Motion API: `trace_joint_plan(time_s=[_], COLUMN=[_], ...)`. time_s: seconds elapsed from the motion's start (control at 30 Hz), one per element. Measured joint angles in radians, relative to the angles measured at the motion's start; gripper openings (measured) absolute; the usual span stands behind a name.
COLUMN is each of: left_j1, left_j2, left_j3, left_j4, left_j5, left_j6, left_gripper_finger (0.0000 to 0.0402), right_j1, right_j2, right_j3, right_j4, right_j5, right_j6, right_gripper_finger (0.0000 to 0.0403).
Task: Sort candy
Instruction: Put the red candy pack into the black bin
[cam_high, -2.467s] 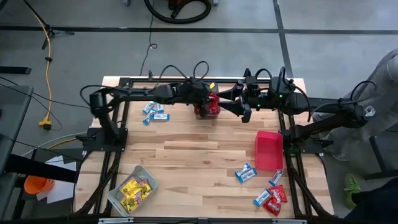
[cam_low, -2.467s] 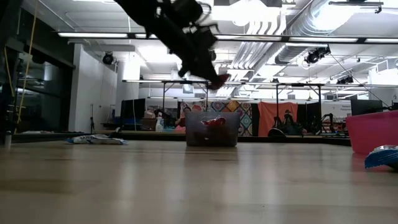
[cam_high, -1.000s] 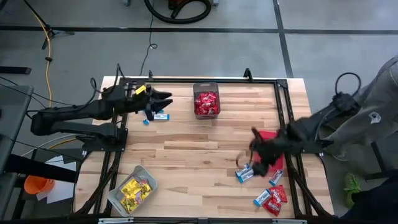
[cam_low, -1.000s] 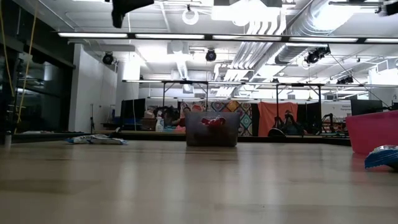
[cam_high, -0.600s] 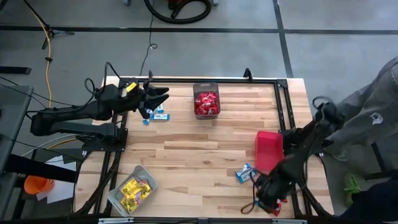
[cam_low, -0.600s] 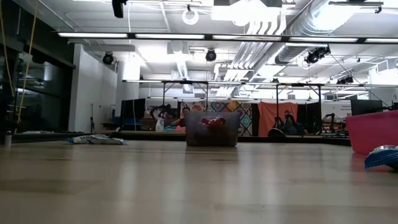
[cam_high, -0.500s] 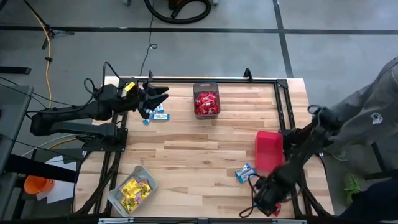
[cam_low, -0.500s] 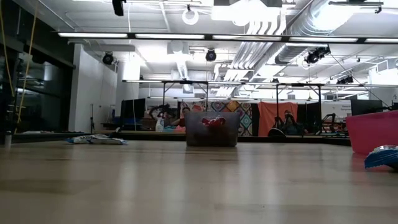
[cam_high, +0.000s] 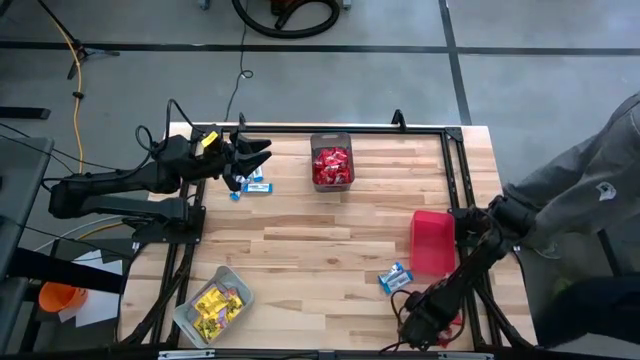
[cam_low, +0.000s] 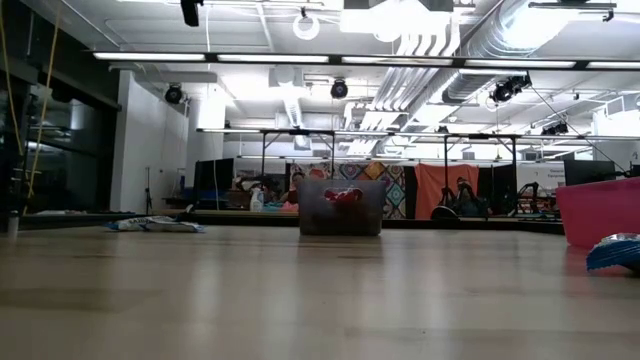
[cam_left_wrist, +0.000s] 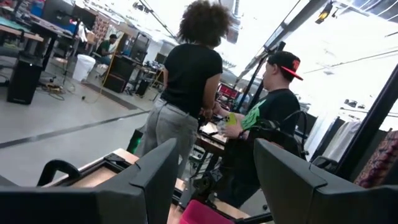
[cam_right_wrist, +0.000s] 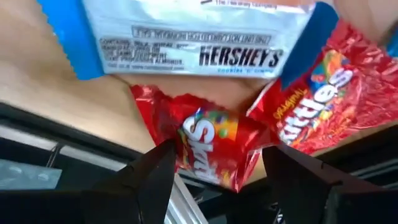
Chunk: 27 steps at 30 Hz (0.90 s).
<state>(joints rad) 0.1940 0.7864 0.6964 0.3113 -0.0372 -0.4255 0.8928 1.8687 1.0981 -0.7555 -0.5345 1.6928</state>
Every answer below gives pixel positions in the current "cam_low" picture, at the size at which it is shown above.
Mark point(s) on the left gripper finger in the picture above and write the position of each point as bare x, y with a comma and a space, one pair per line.
191, 12

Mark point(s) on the blue white Hershey's bar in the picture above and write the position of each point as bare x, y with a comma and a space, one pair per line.
132, 222
615, 252
172, 226

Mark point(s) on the red Skittles packet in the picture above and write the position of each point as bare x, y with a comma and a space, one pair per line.
344, 195

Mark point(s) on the red plastic bin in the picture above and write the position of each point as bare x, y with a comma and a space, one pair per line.
600, 210

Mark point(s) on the black ceiling spotlight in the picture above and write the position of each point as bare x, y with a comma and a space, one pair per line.
510, 89
339, 89
555, 129
173, 95

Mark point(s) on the black monitor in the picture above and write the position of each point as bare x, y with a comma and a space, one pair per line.
214, 180
587, 172

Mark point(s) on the thin black stand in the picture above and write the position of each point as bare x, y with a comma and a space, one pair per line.
148, 190

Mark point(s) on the person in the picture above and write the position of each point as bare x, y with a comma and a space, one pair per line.
296, 185

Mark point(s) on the overhead light bar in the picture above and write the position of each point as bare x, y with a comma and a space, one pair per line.
400, 60

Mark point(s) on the grey translucent plastic bin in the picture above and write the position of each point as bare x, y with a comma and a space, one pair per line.
342, 220

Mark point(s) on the small white cylinder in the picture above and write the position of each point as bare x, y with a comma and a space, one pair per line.
13, 224

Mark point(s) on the orange hanging cloth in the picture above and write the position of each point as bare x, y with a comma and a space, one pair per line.
440, 185

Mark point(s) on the black metal rig frame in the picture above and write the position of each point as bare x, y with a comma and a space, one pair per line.
480, 136
297, 132

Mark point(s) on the black curved bracket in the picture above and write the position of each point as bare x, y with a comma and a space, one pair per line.
187, 214
444, 213

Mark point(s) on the silver ventilation duct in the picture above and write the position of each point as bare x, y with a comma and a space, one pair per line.
480, 82

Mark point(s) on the black aluminium table frame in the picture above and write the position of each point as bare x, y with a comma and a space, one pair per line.
500, 224

